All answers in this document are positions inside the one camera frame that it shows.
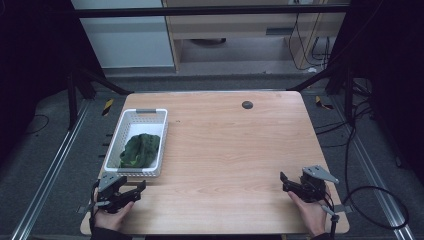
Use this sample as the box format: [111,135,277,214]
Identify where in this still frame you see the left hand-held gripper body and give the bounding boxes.
[96,171,141,215]

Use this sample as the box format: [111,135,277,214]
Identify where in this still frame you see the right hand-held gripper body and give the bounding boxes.
[293,165,340,204]

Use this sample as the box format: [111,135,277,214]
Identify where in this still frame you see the dark green leafy vegetable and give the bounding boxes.
[119,133,161,169]

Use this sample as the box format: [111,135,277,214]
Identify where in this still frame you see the white plastic basket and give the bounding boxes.
[103,107,169,178]

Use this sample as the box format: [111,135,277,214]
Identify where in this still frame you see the person's left hand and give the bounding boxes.
[93,199,135,232]

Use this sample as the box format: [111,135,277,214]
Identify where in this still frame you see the yellow black striped tape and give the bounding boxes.
[314,95,335,111]
[101,98,115,117]

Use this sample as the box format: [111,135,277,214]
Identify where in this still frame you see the black metal stand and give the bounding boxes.
[287,58,356,126]
[65,63,135,132]

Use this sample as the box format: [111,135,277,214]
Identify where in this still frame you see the white cabinet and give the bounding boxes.
[70,0,176,70]

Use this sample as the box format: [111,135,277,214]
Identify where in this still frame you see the black curtain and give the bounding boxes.
[328,0,424,188]
[0,0,104,164]

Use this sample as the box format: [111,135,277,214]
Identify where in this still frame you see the light wooden desk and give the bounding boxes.
[161,0,352,73]

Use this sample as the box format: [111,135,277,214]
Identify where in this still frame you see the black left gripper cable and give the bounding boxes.
[88,179,102,234]

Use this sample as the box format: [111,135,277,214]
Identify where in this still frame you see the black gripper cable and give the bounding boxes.
[320,194,342,240]
[88,179,102,234]

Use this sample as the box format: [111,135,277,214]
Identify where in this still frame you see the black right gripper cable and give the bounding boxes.
[320,194,342,240]

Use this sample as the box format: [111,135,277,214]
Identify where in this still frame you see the black looped floor cable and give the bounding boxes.
[342,99,411,232]

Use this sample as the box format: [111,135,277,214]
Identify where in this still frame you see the aluminium floor rail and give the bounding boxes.
[10,99,92,240]
[331,95,417,240]

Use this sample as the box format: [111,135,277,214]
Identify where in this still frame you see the thin black floor cable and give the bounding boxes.
[23,113,51,136]

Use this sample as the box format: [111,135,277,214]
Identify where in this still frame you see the black hanging desk cables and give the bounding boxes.
[287,11,332,72]

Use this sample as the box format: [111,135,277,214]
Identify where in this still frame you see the black horizontal frame bar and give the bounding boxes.
[70,3,352,19]

